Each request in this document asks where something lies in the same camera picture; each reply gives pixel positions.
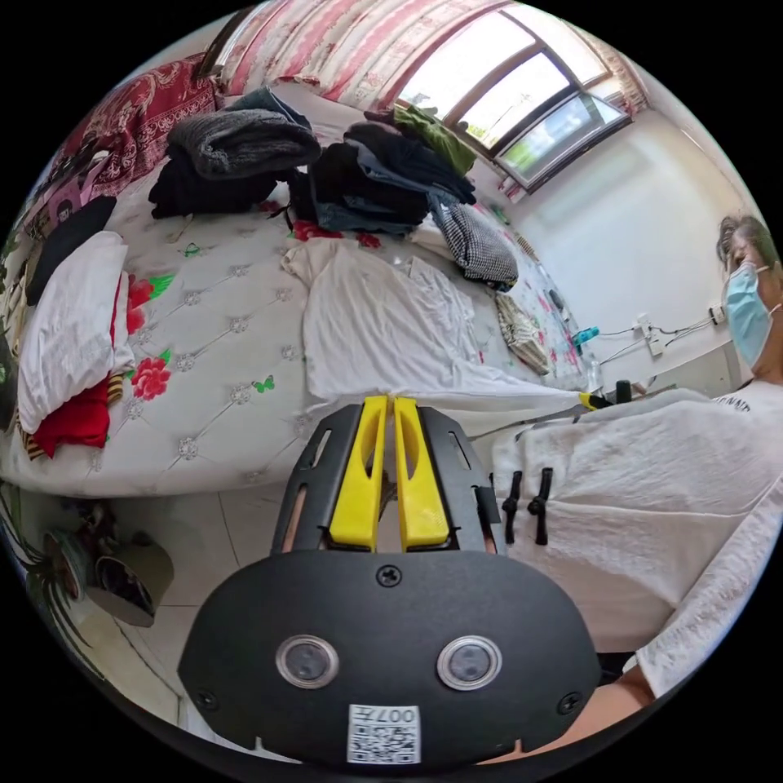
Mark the striped patterned garment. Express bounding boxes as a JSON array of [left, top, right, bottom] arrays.
[[493, 293, 553, 377]]

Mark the pile of white and red clothes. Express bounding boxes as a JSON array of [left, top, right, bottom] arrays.
[[14, 195, 137, 461]]

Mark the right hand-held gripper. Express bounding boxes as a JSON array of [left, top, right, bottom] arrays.
[[577, 378, 635, 412]]

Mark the person's left forearm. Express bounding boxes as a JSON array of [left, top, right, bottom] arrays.
[[577, 665, 669, 738]]

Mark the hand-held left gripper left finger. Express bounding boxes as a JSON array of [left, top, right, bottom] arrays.
[[329, 395, 390, 550]]

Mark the white short sleeve shirt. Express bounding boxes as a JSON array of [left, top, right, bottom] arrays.
[[281, 238, 591, 424]]

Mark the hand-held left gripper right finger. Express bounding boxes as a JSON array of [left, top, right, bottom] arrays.
[[393, 396, 452, 550]]

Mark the pink flowered curtain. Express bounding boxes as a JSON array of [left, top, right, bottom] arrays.
[[219, 0, 512, 106]]

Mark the window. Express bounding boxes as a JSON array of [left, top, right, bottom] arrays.
[[396, 4, 634, 192]]

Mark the white power strip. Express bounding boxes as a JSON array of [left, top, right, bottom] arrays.
[[633, 312, 666, 358]]

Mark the red patterned blanket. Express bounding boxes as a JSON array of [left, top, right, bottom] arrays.
[[51, 51, 219, 198]]

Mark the pile of dark clothes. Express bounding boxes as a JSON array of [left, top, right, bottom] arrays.
[[288, 104, 521, 294]]

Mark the bed with white flowered quilt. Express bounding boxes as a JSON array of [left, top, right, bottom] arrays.
[[0, 79, 604, 498]]

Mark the pile of grey and black clothes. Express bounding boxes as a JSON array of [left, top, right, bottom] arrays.
[[148, 86, 324, 221]]

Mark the person's body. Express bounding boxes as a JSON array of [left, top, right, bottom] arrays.
[[489, 214, 783, 700]]

